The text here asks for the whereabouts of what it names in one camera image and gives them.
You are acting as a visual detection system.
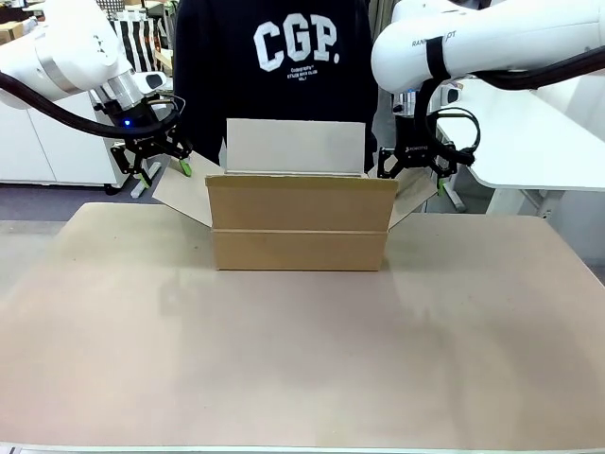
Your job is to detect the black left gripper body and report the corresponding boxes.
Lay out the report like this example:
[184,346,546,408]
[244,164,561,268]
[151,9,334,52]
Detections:
[95,94,180,153]

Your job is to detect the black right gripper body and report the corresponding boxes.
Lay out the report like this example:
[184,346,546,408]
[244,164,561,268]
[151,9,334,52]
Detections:
[394,114,444,166]

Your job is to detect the brown cardboard shipping box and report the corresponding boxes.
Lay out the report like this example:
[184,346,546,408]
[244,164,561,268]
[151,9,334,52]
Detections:
[151,117,440,273]

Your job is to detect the black white striped bag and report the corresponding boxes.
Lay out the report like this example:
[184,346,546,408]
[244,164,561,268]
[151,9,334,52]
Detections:
[112,18,165,73]

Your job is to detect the white cabinet with wooden top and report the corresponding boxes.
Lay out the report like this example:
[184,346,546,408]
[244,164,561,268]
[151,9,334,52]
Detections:
[0,89,122,186]

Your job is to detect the person in dark sweatshirt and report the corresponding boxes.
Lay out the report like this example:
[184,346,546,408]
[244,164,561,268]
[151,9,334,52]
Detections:
[172,0,380,174]

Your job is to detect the small brown carton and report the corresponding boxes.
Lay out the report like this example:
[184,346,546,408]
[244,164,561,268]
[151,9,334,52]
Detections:
[0,21,25,46]

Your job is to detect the black right arm cable sleeve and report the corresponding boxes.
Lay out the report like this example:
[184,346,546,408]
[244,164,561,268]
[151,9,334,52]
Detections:
[414,45,605,167]

